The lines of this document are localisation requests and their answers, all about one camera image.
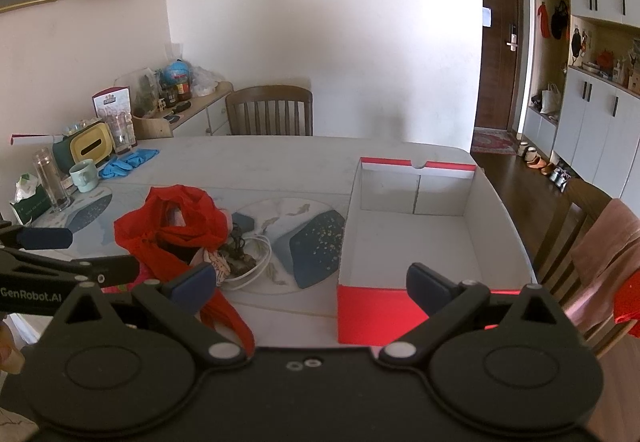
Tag red and white carton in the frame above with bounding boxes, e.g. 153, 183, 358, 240
91, 86, 133, 120

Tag white plastic bag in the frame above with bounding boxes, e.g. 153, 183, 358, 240
191, 66, 221, 97

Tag blue and white placemat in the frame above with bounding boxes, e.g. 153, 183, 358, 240
30, 186, 113, 255

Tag row of shoes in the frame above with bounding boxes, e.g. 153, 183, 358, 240
516, 141, 573, 193

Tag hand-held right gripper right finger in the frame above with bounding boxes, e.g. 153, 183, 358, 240
377, 262, 576, 366

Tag patterned door rug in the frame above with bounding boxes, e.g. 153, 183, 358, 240
471, 129, 521, 155

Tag clear bag of greens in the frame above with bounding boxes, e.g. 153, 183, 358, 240
132, 67, 163, 118

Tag blue rubber gloves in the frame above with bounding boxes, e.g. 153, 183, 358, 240
97, 148, 161, 180

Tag red and white cardboard box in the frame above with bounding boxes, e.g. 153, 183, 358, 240
336, 156, 538, 345

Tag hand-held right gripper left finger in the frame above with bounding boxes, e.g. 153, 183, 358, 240
42, 262, 249, 366

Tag small blue globe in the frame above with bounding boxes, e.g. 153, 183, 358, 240
165, 60, 193, 86

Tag yellow and green tissue box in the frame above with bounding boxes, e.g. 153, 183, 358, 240
52, 122, 117, 173

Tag wooden desk organizer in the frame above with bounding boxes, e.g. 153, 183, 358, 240
131, 110, 176, 140

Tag rolled white paper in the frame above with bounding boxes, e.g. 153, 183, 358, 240
9, 132, 63, 147

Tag red chair cushion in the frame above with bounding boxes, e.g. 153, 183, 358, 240
612, 267, 640, 338

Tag pink scarf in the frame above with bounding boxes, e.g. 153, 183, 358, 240
560, 198, 640, 333

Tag dark wooden chair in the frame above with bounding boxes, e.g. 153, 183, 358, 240
225, 85, 314, 137

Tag green tissue pack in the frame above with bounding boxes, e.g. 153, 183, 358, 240
9, 173, 51, 226

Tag wooden chair with scarf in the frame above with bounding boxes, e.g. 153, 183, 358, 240
532, 177, 640, 358

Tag black hanging bag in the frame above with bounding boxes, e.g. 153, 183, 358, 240
550, 0, 571, 40

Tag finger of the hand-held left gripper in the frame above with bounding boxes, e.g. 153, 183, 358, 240
0, 247, 139, 287
0, 221, 74, 251

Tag white charging cable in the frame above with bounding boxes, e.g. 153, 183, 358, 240
220, 232, 273, 292

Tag person's left hand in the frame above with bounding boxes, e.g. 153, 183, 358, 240
0, 317, 26, 373

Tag pale green mug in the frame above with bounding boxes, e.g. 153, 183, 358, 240
69, 159, 98, 193

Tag red cloth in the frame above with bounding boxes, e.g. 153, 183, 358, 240
114, 185, 256, 354

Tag glass bottle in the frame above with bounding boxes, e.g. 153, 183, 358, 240
32, 147, 71, 213

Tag glass jar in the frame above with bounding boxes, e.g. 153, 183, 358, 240
106, 112, 133, 155

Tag white tote bag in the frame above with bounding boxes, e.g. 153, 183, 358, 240
540, 83, 562, 115

